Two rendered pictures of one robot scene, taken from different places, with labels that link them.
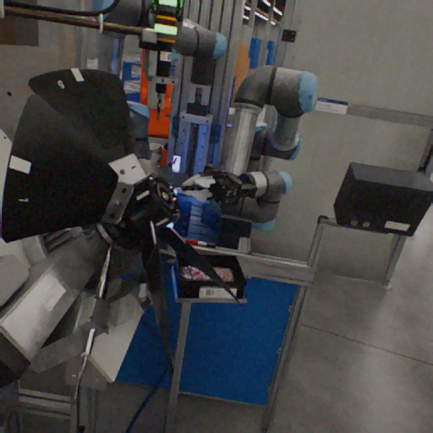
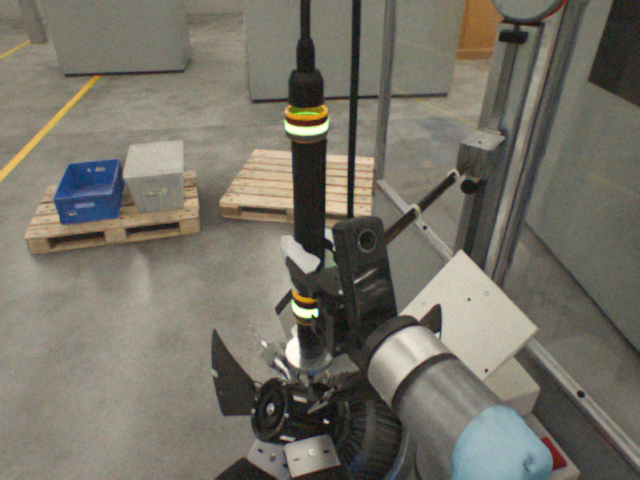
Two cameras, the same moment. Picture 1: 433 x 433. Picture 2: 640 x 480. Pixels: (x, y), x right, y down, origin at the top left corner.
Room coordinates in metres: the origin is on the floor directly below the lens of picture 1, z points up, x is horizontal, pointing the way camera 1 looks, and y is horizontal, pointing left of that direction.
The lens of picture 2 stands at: (1.33, 0.03, 1.98)
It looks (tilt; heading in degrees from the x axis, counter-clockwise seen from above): 35 degrees down; 161
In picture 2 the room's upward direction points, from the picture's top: straight up
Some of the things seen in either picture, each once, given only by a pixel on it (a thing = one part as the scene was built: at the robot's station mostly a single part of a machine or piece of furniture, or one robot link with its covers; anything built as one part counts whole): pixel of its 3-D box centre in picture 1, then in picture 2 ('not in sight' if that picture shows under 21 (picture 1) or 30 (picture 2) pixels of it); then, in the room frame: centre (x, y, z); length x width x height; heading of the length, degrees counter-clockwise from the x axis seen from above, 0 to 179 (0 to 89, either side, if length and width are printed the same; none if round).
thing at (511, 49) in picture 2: not in sight; (484, 170); (0.51, 0.73, 1.48); 0.05 x 0.03 x 0.62; 34
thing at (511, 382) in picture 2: not in sight; (492, 386); (0.70, 0.76, 0.92); 0.17 x 0.16 x 0.11; 89
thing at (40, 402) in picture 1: (44, 403); not in sight; (0.76, 0.40, 0.56); 0.19 x 0.04 x 0.04; 89
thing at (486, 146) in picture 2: not in sight; (481, 153); (0.54, 0.69, 1.54); 0.10 x 0.07 x 0.09; 124
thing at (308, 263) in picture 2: not in sight; (296, 270); (0.91, 0.15, 1.63); 0.09 x 0.03 x 0.06; 18
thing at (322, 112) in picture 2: not in sight; (306, 123); (0.89, 0.17, 1.80); 0.04 x 0.04 x 0.03
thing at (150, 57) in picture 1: (159, 57); (313, 328); (0.88, 0.18, 1.50); 0.09 x 0.07 x 0.10; 124
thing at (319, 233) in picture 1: (317, 241); not in sight; (1.24, -0.36, 0.96); 0.03 x 0.03 x 0.20; 89
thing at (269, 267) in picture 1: (194, 254); not in sight; (1.25, 0.07, 0.82); 0.90 x 0.04 x 0.08; 89
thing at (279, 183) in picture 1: (271, 183); not in sight; (1.15, -0.15, 1.17); 0.11 x 0.08 x 0.09; 126
